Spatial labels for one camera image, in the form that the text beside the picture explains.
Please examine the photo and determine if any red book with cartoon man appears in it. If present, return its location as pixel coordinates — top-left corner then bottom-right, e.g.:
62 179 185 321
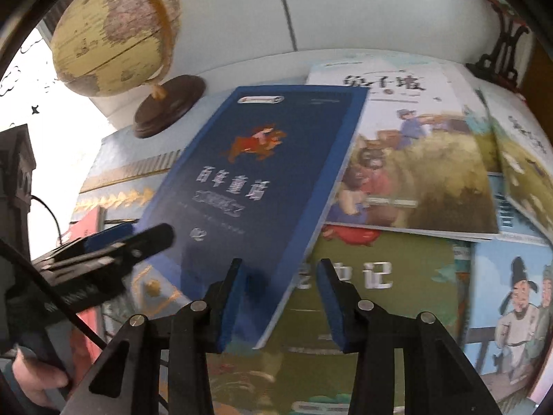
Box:
67 207 106 381

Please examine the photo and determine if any olive green insect book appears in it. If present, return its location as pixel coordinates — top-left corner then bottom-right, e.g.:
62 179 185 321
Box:
205 229 474 415

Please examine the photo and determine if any group of wall decals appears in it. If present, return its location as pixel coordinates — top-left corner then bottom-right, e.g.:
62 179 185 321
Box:
0 63 46 115

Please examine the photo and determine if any light blue cartoon figures book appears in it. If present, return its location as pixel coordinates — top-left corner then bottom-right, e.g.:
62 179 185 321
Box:
462 173 553 403

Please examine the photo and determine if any patterned blue grey mat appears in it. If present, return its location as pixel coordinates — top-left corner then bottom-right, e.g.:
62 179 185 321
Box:
71 132 217 415

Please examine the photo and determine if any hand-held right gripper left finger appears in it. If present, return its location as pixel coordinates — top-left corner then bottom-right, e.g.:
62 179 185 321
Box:
65 258 248 415

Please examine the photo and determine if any round embroidered fan on stand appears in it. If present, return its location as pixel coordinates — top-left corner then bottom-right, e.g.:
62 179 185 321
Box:
466 6 532 91

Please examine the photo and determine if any navy horse rider book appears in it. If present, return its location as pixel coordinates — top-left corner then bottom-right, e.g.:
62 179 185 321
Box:
133 85 371 349

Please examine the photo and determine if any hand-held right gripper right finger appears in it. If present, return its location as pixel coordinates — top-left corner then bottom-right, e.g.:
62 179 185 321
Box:
317 258 503 415

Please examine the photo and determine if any person's left hand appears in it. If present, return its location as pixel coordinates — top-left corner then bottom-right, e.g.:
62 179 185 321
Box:
13 349 71 410

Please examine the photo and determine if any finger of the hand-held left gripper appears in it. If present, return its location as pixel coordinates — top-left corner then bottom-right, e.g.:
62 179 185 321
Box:
123 223 175 261
52 223 138 263

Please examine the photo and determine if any yellow globe with wooden base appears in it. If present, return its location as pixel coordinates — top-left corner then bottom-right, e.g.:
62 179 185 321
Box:
51 0 207 139

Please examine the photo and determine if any white rabbit picture book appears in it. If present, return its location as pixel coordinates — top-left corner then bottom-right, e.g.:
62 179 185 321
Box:
306 61 502 239
477 82 553 243

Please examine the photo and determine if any black cable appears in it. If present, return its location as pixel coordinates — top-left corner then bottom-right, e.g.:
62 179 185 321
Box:
0 238 109 351

